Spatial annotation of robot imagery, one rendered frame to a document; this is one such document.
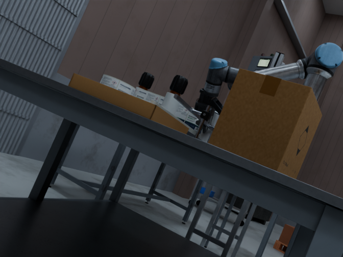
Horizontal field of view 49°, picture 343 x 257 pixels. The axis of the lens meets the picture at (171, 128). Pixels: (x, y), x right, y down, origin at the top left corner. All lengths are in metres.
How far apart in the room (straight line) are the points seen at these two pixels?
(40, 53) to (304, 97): 3.75
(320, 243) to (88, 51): 4.52
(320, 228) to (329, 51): 1.07
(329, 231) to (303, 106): 0.46
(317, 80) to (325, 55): 0.11
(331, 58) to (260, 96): 0.61
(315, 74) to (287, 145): 0.66
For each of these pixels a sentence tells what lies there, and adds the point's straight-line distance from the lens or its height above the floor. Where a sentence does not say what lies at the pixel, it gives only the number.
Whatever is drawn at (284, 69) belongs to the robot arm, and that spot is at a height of 1.34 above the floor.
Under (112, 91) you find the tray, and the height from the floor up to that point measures 0.86.
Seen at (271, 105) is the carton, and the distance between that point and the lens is 1.20.
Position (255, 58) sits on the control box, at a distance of 2.24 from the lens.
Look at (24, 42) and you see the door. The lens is 4.48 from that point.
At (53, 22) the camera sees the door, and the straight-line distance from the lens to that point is 4.65.
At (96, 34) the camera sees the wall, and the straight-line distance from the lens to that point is 5.15.
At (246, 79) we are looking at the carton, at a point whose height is 1.09.
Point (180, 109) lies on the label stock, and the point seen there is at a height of 1.03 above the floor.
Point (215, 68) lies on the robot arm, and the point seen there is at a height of 1.19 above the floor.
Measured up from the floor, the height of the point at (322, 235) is 0.75.
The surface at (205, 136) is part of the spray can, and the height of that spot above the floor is 0.91.
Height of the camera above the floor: 0.78
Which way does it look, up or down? 3 degrees up
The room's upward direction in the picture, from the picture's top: 23 degrees clockwise
